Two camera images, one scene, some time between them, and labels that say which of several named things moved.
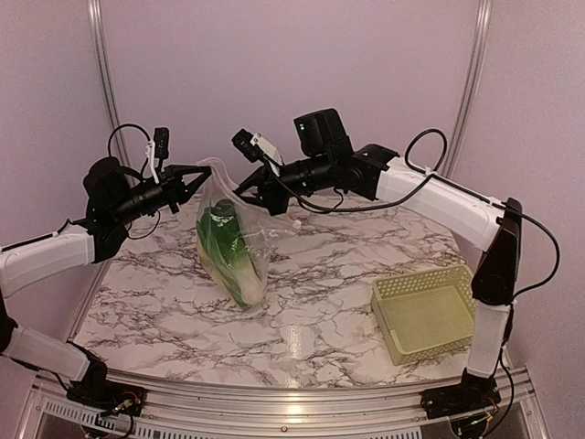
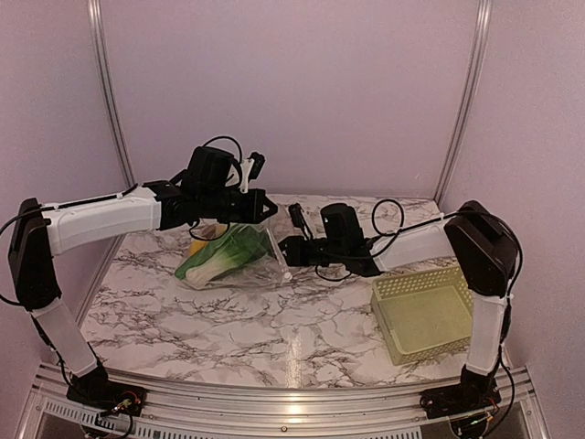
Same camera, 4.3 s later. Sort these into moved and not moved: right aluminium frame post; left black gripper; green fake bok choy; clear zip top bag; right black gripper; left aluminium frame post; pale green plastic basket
Moved: clear zip top bag; green fake bok choy; right black gripper; left black gripper
Not moved: left aluminium frame post; pale green plastic basket; right aluminium frame post
